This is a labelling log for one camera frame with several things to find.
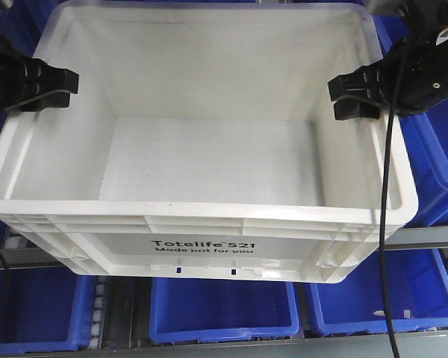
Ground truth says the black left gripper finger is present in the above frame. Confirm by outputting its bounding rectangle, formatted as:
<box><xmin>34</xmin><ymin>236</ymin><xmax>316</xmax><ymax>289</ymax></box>
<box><xmin>24</xmin><ymin>58</ymin><xmax>78</xmax><ymax>98</ymax></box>
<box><xmin>20</xmin><ymin>91</ymin><xmax>70</xmax><ymax>112</ymax></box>

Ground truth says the destination left roller track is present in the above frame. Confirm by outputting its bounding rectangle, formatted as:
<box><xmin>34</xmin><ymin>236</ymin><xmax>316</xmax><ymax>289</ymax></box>
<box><xmin>87</xmin><ymin>276</ymin><xmax>108</xmax><ymax>351</ymax></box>

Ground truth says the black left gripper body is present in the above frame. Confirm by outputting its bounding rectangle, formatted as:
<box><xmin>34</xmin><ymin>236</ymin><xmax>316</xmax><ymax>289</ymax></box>
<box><xmin>0</xmin><ymin>34</ymin><xmax>25</xmax><ymax>112</ymax></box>

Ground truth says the blue bin destination lower centre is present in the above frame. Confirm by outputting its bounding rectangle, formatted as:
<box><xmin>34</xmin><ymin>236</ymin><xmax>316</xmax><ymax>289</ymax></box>
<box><xmin>149</xmin><ymin>278</ymin><xmax>299</xmax><ymax>344</ymax></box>

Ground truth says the white plastic Totelife tote bin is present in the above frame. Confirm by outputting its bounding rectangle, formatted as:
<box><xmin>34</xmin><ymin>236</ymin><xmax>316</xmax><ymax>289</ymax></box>
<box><xmin>0</xmin><ymin>0</ymin><xmax>420</xmax><ymax>285</ymax></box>

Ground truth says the black right cable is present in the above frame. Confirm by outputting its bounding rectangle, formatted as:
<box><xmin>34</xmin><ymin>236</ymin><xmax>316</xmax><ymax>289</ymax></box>
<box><xmin>379</xmin><ymin>104</ymin><xmax>400</xmax><ymax>358</ymax></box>

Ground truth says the blue bin destination lower left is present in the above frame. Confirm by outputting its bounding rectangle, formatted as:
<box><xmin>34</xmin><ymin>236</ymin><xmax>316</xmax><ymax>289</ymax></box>
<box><xmin>0</xmin><ymin>267</ymin><xmax>97</xmax><ymax>356</ymax></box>

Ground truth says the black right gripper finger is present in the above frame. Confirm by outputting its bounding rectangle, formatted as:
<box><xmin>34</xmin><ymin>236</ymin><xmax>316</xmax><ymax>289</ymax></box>
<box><xmin>328</xmin><ymin>65</ymin><xmax>381</xmax><ymax>100</ymax></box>
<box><xmin>334</xmin><ymin>97</ymin><xmax>380</xmax><ymax>120</ymax></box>

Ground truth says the blue bin destination lower right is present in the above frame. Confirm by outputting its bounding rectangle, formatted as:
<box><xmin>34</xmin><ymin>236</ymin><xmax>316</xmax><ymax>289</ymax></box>
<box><xmin>305</xmin><ymin>248</ymin><xmax>448</xmax><ymax>339</ymax></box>

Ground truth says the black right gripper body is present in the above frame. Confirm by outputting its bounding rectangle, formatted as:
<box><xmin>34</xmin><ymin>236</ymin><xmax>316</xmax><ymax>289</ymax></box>
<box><xmin>384</xmin><ymin>1</ymin><xmax>448</xmax><ymax>116</ymax></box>

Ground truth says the blue bin destination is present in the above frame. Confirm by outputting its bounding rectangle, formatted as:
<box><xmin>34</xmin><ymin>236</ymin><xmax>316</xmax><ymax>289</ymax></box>
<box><xmin>149</xmin><ymin>278</ymin><xmax>299</xmax><ymax>344</ymax></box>
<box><xmin>305</xmin><ymin>248</ymin><xmax>448</xmax><ymax>339</ymax></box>
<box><xmin>0</xmin><ymin>267</ymin><xmax>97</xmax><ymax>356</ymax></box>
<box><xmin>373</xmin><ymin>14</ymin><xmax>448</xmax><ymax>228</ymax></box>

